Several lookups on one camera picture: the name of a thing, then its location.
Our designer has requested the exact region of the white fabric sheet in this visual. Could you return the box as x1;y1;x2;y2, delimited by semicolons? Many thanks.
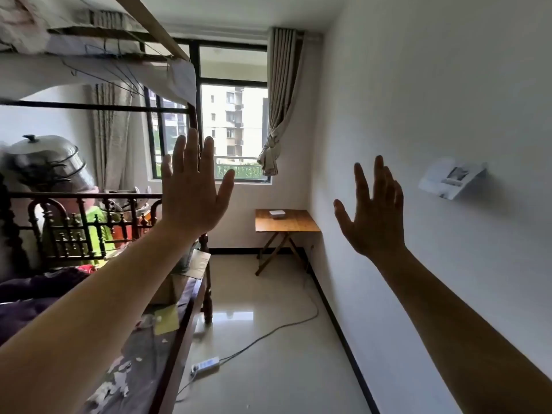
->
0;51;197;106

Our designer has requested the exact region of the person's right hand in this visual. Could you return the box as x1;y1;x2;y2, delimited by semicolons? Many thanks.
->
332;155;409;264

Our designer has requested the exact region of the dark purple blanket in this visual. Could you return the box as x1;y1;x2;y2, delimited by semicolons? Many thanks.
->
0;267;91;343

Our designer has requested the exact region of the person's right forearm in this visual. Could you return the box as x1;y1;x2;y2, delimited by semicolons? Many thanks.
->
369;247;552;414

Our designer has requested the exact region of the person's left forearm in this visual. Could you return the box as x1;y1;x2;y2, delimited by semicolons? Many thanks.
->
0;221;208;414

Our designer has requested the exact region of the grey power cable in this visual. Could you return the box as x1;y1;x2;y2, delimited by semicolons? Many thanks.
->
217;271;320;367

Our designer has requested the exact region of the person's left hand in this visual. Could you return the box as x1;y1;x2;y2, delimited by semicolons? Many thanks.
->
160;128;236;241

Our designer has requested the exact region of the tied beige curtain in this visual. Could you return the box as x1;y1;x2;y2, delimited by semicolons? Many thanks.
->
257;28;305;177

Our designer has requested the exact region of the wooden folding table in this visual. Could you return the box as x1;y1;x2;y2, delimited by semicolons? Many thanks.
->
254;209;322;277

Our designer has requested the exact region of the hanging beige curtain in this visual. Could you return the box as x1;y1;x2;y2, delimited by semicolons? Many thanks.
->
90;83;135;193

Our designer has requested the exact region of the green garment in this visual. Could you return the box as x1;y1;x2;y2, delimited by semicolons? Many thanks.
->
43;206;117;259

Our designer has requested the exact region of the white apartment building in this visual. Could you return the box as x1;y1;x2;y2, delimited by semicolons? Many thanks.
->
202;86;268;160

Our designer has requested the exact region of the yellow paper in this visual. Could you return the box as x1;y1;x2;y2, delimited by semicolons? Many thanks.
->
154;304;180;336

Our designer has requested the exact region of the white wall-mounted holder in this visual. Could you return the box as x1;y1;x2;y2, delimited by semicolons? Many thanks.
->
418;157;488;201

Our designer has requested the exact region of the white power strip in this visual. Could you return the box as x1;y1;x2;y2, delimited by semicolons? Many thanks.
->
191;356;221;375

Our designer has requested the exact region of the steel pot with lid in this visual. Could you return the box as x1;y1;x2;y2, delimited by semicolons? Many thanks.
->
2;134;98;194

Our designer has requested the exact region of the black window frame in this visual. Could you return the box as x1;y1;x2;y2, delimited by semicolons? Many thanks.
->
144;38;273;184

